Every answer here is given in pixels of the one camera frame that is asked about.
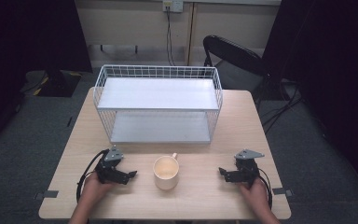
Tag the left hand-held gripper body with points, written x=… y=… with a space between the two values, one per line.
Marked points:
x=108 y=169

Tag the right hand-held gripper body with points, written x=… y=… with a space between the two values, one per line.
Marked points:
x=245 y=172

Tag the cream ceramic cup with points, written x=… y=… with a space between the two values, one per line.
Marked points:
x=166 y=182

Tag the person's left hand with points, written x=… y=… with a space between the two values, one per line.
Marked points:
x=94 y=188

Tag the person's right hand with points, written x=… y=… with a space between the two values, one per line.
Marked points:
x=256 y=194

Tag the black tape strip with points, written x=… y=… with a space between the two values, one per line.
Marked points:
x=282 y=191
x=48 y=194

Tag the black stand base yellow stripes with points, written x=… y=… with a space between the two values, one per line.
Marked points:
x=54 y=82

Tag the black chair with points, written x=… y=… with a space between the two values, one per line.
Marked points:
x=234 y=54

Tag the dark curtain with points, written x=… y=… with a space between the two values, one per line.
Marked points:
x=332 y=77

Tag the white wall socket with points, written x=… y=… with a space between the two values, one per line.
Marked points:
x=173 y=5

